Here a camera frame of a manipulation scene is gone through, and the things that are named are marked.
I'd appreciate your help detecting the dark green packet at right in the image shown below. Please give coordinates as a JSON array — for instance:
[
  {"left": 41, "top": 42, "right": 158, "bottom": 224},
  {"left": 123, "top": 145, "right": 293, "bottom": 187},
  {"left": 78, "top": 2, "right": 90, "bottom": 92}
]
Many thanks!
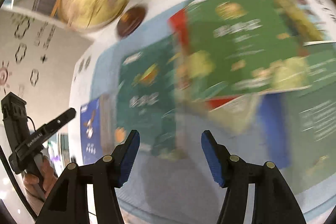
[{"left": 289, "top": 42, "right": 336, "bottom": 180}]

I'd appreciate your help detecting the person's left hand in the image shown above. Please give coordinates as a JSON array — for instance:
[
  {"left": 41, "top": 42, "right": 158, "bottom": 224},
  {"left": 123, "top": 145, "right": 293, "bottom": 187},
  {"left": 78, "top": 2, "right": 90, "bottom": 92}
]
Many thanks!
[{"left": 22, "top": 156, "right": 58, "bottom": 211}]

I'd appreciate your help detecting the bright green insect book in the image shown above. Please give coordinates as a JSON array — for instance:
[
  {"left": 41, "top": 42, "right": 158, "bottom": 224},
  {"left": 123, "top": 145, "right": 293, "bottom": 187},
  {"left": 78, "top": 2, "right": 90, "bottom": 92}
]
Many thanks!
[{"left": 173, "top": 0, "right": 313, "bottom": 98}]

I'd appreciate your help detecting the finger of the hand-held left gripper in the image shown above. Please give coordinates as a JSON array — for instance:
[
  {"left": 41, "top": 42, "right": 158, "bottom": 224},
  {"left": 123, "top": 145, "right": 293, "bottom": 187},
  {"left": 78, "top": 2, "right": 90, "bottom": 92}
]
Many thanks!
[{"left": 45, "top": 108, "right": 77, "bottom": 136}]

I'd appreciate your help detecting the teal green leafy book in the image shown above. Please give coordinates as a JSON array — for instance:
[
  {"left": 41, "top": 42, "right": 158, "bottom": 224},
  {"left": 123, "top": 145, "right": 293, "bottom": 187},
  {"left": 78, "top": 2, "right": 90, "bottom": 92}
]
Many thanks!
[{"left": 115, "top": 38, "right": 181, "bottom": 159}]

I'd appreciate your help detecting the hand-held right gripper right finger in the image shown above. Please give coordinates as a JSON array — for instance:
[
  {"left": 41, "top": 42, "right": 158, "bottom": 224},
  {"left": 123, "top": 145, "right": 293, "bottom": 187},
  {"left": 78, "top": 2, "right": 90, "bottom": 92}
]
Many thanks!
[{"left": 201, "top": 130, "right": 307, "bottom": 224}]

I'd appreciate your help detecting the navy blue workbook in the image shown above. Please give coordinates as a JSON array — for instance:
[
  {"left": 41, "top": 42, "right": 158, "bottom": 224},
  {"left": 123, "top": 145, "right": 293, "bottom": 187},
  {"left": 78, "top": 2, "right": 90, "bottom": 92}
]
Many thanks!
[{"left": 256, "top": 94, "right": 293, "bottom": 170}]

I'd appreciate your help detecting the light blue desk mat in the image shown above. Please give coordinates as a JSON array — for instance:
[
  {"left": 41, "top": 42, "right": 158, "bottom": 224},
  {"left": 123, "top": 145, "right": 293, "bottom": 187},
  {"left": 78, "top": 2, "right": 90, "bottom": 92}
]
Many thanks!
[{"left": 91, "top": 0, "right": 336, "bottom": 214}]

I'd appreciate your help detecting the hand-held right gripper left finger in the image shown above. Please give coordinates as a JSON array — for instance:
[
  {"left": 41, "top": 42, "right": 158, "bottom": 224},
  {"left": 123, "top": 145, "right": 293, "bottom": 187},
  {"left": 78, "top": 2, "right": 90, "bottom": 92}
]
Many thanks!
[{"left": 35, "top": 130, "right": 141, "bottom": 224}]

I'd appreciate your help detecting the white book with golden picture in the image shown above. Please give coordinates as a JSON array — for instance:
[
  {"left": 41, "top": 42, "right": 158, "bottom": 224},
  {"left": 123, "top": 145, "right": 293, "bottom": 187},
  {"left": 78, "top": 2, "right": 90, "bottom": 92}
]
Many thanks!
[{"left": 265, "top": 0, "right": 336, "bottom": 43}]

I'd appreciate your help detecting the blue cartoon cover book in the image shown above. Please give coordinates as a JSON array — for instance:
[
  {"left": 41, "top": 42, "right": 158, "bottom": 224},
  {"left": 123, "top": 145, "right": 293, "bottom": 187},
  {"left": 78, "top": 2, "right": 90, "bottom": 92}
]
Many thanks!
[{"left": 80, "top": 97, "right": 117, "bottom": 164}]

